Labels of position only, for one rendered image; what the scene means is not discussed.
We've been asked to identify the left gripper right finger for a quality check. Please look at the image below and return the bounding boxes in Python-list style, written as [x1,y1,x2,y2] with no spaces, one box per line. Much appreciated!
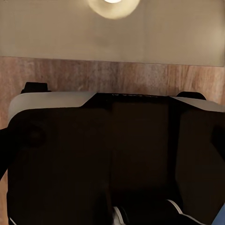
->
[210,124,225,161]

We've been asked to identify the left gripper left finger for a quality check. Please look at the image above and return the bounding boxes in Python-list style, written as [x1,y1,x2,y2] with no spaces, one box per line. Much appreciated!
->
[0,125,24,180]

